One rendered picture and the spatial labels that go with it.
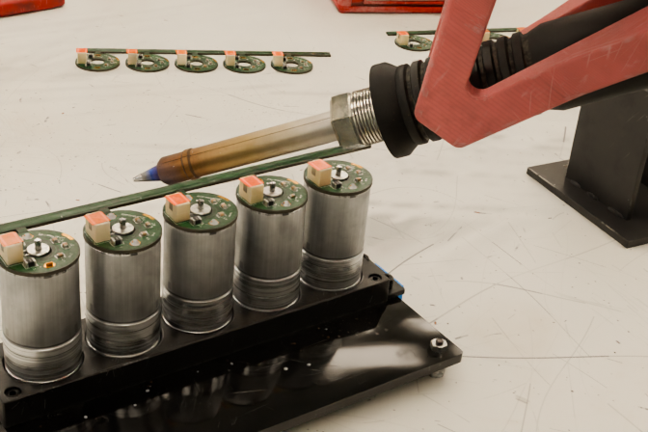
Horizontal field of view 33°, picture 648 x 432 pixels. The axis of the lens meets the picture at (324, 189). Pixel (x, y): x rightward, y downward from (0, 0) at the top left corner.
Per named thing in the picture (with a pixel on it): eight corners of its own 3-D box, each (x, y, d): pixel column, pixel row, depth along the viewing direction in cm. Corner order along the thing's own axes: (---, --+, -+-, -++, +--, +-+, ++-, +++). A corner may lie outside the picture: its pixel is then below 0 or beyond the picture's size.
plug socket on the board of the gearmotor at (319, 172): (337, 183, 39) (337, 166, 38) (316, 188, 38) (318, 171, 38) (324, 174, 39) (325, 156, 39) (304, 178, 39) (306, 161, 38)
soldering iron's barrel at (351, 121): (165, 208, 29) (389, 150, 27) (142, 158, 29) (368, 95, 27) (180, 184, 31) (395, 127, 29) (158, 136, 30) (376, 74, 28)
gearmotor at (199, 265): (243, 341, 38) (251, 216, 36) (181, 362, 37) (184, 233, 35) (209, 306, 40) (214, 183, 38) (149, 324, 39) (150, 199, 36)
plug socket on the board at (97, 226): (118, 238, 34) (118, 220, 34) (93, 244, 34) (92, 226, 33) (107, 227, 35) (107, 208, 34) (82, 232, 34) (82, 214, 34)
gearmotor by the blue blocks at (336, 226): (370, 299, 41) (386, 181, 39) (317, 317, 40) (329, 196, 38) (335, 268, 43) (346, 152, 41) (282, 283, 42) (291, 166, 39)
